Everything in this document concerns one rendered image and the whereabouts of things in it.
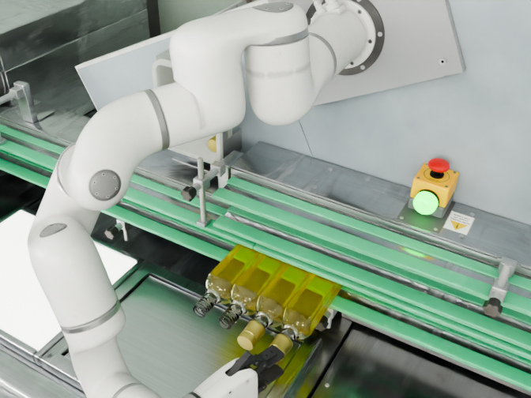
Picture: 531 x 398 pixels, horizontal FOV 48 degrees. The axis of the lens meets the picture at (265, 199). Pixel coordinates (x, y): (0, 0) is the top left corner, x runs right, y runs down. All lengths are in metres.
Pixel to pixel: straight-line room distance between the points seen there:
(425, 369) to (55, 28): 1.45
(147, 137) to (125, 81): 0.77
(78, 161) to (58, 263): 0.14
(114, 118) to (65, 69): 1.30
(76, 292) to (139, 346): 0.49
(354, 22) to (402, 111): 0.21
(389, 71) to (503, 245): 0.38
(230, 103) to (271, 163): 0.47
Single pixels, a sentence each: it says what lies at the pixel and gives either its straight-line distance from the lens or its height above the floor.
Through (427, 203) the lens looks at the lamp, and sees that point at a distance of 1.13.
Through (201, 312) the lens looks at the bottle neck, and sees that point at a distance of 1.17.
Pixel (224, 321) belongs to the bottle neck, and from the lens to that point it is 1.15.
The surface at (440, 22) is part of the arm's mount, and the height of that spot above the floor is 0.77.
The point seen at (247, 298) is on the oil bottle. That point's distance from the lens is 1.14.
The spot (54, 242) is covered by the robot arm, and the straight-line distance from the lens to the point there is 0.80.
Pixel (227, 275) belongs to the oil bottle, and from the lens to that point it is 1.18.
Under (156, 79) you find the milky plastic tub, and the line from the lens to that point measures 1.34.
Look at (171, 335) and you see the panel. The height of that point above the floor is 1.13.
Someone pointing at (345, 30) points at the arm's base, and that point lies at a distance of 1.03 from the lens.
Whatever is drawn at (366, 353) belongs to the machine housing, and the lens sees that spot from 1.32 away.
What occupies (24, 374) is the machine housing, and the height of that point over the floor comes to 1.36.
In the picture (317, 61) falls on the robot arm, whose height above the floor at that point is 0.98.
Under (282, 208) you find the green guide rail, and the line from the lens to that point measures 1.18.
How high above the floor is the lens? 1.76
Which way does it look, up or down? 44 degrees down
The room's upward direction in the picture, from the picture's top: 136 degrees counter-clockwise
